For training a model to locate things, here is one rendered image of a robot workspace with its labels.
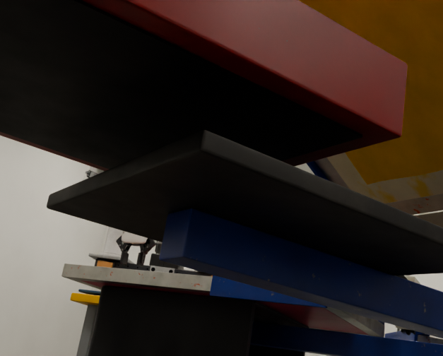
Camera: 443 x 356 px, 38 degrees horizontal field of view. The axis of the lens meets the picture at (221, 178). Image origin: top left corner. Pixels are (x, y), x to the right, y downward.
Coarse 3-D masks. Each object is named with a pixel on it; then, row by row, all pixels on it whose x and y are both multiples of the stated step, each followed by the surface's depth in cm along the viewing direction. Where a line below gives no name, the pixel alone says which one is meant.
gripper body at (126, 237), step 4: (124, 232) 212; (128, 232) 211; (124, 236) 211; (128, 236) 211; (132, 236) 210; (136, 236) 209; (140, 236) 209; (124, 240) 211; (128, 240) 210; (132, 240) 210; (136, 240) 209; (140, 240) 208; (144, 240) 208; (148, 240) 212; (132, 244) 215; (136, 244) 214; (148, 244) 212
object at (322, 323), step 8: (296, 320) 189; (304, 320) 185; (312, 320) 182; (320, 320) 179; (328, 320) 176; (320, 328) 200; (328, 328) 196; (336, 328) 192; (344, 328) 189; (352, 328) 186
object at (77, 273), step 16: (64, 272) 182; (80, 272) 179; (96, 272) 177; (112, 272) 175; (128, 272) 172; (144, 272) 170; (160, 272) 168; (160, 288) 171; (176, 288) 165; (192, 288) 162; (208, 288) 160; (352, 320) 168; (368, 320) 178
